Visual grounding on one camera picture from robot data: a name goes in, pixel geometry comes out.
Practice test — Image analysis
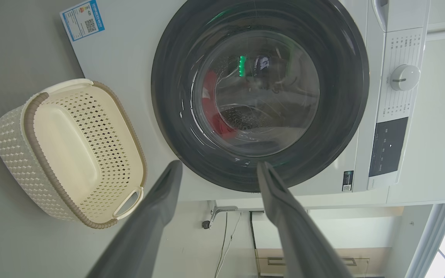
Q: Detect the washing machine door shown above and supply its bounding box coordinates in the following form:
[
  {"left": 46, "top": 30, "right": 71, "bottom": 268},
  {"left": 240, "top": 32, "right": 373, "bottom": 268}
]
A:
[{"left": 151, "top": 0, "right": 370, "bottom": 192}]

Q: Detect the thin dark wall cable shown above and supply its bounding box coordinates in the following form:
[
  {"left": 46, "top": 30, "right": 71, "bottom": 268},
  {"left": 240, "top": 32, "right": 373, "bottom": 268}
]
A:
[{"left": 215, "top": 212, "right": 242, "bottom": 278}]

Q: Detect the blue energy label sticker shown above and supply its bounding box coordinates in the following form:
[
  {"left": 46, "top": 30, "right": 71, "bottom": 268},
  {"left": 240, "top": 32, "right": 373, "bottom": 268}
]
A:
[{"left": 60, "top": 0, "right": 105, "bottom": 42}]

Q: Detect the black washer display panel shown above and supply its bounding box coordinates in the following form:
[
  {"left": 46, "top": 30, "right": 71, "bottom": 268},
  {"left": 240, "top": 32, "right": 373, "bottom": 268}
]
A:
[{"left": 369, "top": 117, "right": 409, "bottom": 177}]

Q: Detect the white round control knob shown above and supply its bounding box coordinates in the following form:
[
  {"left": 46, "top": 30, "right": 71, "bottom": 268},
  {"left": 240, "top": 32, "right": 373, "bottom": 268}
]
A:
[{"left": 391, "top": 64, "right": 421, "bottom": 92}]

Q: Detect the white front-load washing machine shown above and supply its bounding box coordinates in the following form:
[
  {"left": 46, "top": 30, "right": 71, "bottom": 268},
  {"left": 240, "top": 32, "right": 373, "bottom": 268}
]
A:
[{"left": 60, "top": 0, "right": 431, "bottom": 202}]

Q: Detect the white detergent drawer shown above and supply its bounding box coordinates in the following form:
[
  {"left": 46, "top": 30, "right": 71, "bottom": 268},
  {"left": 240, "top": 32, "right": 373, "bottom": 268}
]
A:
[{"left": 369, "top": 0, "right": 431, "bottom": 33}]

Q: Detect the cream perforated laundry basket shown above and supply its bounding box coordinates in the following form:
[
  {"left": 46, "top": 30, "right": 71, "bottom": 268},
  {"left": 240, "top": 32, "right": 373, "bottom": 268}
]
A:
[{"left": 0, "top": 79, "right": 148, "bottom": 229}]

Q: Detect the thick black wall cable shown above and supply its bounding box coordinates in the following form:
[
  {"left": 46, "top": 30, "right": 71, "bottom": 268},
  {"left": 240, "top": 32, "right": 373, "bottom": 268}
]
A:
[{"left": 249, "top": 212, "right": 260, "bottom": 278}]

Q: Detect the red cloth garment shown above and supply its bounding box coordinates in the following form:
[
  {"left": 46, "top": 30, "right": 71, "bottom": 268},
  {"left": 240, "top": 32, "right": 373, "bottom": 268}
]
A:
[{"left": 202, "top": 70, "right": 239, "bottom": 141}]

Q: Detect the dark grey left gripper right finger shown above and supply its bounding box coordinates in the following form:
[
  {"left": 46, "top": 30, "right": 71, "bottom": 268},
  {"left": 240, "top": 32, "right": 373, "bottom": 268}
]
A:
[{"left": 257, "top": 161, "right": 354, "bottom": 278}]

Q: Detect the small QR code sticker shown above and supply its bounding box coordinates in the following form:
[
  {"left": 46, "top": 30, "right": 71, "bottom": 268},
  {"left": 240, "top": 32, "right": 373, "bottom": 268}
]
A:
[{"left": 342, "top": 171, "right": 354, "bottom": 192}]

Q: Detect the grey window frame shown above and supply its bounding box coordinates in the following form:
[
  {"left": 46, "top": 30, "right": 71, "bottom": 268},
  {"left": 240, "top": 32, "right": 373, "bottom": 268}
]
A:
[{"left": 404, "top": 201, "right": 445, "bottom": 278}]

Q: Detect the grey partition stand with caster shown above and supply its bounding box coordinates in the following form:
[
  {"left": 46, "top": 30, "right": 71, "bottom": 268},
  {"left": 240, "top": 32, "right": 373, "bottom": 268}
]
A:
[{"left": 202, "top": 206, "right": 239, "bottom": 229}]

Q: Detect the light wooden cabinet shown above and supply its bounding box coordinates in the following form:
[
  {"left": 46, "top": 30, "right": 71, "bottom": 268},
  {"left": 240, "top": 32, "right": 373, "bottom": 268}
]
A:
[{"left": 255, "top": 247, "right": 370, "bottom": 277}]

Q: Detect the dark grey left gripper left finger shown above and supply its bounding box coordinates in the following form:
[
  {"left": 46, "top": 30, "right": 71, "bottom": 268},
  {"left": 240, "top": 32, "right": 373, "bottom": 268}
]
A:
[{"left": 85, "top": 160, "right": 183, "bottom": 278}]

